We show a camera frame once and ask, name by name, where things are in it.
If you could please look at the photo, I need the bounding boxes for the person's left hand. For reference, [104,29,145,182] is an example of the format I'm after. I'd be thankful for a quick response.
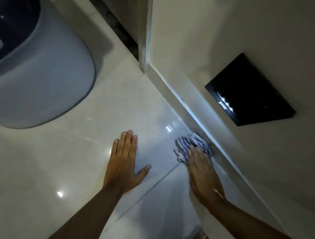
[102,130,152,196]

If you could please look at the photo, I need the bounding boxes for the person's right hand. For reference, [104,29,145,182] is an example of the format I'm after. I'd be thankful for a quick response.
[188,146,226,207]

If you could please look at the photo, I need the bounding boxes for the striped cleaning cloth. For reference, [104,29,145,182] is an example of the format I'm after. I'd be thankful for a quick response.
[173,133,213,163]

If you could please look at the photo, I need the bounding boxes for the person's left forearm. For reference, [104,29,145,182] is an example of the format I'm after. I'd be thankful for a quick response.
[48,184,123,239]

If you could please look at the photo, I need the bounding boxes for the person's right forearm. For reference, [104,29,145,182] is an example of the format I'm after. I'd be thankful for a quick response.
[204,197,291,239]

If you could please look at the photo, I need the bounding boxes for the white toilet bowl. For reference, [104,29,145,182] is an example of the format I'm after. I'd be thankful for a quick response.
[0,0,96,129]

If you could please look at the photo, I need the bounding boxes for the black wall flush plate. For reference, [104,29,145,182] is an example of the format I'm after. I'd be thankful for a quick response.
[205,52,296,127]

